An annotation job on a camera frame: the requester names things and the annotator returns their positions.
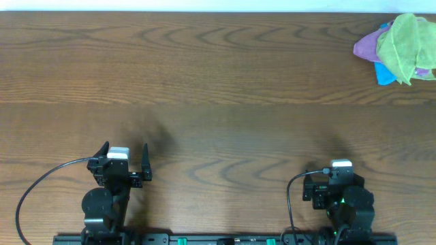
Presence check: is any purple cloth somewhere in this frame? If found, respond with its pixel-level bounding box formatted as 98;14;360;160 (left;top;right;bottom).
352;20;431;77

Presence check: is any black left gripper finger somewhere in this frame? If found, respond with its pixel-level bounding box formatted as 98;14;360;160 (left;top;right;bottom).
141;144;151;173
93;141;110;158

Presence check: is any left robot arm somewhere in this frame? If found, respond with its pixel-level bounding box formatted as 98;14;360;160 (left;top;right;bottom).
81;142;153;245

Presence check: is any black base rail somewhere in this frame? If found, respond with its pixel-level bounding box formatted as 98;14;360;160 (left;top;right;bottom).
52;233;398;245

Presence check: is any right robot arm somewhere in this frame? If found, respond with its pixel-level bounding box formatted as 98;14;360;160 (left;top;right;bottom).
302;167;375;245

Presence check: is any green cloth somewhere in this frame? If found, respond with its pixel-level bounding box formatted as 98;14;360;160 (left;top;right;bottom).
376;14;435;85

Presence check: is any blue cloth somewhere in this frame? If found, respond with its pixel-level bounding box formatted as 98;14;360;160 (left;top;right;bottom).
374;20;396;86

